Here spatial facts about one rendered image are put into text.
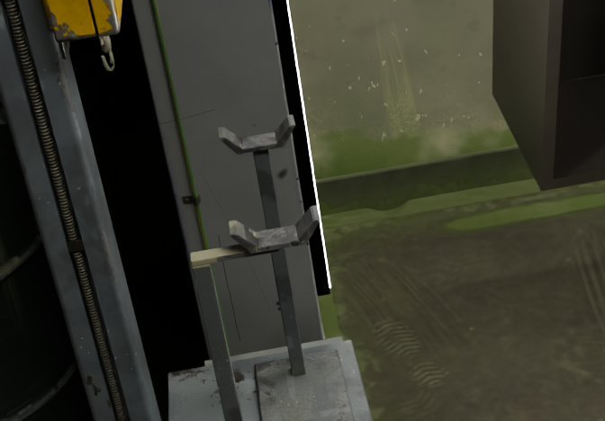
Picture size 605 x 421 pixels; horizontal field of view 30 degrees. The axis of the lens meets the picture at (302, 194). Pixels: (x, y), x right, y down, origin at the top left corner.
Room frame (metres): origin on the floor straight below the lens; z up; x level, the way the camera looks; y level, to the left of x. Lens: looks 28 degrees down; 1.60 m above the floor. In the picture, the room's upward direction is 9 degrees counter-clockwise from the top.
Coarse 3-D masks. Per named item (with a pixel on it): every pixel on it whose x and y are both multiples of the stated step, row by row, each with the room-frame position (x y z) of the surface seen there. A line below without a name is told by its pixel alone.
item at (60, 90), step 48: (0, 0) 0.92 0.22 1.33; (0, 48) 0.91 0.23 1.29; (48, 48) 0.92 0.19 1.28; (0, 96) 0.92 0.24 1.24; (48, 96) 0.91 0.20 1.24; (48, 144) 0.92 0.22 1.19; (48, 192) 0.91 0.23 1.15; (96, 192) 0.93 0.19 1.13; (48, 240) 0.91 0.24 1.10; (96, 240) 0.92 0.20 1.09; (96, 288) 0.91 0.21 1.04; (96, 336) 0.92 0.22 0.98; (96, 384) 0.91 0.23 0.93; (144, 384) 0.92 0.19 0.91
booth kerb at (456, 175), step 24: (384, 168) 2.72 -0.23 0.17; (408, 168) 2.72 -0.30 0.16; (432, 168) 2.72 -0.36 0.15; (456, 168) 2.73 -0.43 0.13; (480, 168) 2.73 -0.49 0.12; (504, 168) 2.73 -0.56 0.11; (528, 168) 2.73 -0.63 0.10; (336, 192) 2.71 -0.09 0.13; (360, 192) 2.72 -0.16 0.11; (384, 192) 2.72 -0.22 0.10; (408, 192) 2.72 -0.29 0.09; (432, 192) 2.72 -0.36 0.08
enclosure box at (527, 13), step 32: (512, 0) 2.11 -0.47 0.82; (544, 0) 1.91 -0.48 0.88; (576, 0) 2.28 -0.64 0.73; (512, 32) 2.12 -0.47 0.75; (544, 32) 1.91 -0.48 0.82; (576, 32) 2.29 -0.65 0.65; (512, 64) 2.13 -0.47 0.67; (544, 64) 1.92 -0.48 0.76; (576, 64) 2.31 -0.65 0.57; (512, 96) 2.14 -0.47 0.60; (544, 96) 1.92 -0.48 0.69; (576, 96) 2.26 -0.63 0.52; (512, 128) 2.15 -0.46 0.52; (544, 128) 1.93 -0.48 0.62; (576, 128) 2.15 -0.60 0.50; (544, 160) 1.95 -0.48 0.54; (576, 160) 2.04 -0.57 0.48
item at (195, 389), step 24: (240, 360) 1.11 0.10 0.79; (264, 360) 1.10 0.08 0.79; (168, 384) 1.08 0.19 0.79; (192, 384) 1.07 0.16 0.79; (216, 384) 1.07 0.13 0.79; (240, 384) 1.06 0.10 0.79; (360, 384) 1.02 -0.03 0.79; (168, 408) 1.04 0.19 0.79; (192, 408) 1.03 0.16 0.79; (216, 408) 1.02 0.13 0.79; (240, 408) 1.01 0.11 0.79; (360, 408) 0.98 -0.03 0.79
